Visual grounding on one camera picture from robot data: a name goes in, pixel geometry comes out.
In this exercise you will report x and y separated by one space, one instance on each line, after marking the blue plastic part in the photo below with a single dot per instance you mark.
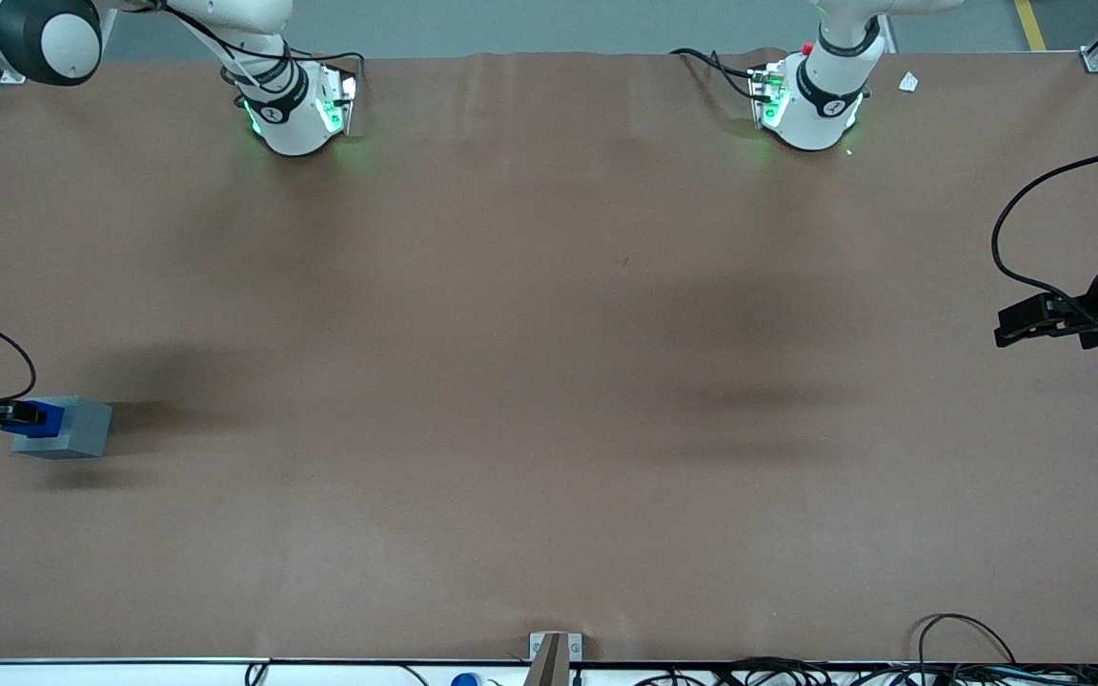
30 432

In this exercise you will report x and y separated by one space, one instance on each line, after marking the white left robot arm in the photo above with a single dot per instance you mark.
816 114

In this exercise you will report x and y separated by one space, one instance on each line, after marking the gray square base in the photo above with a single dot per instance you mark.
84 433

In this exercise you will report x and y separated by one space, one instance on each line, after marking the white paper scrap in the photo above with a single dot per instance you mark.
908 82

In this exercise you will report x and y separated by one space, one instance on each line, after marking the paper table cover sheet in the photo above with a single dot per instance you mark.
549 400

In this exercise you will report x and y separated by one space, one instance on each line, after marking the blue round cap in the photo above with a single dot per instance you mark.
466 680

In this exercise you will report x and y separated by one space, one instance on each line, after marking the metal mounting bracket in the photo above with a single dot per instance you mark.
538 643

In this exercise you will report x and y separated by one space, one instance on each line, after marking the tan upright post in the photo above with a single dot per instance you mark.
549 667

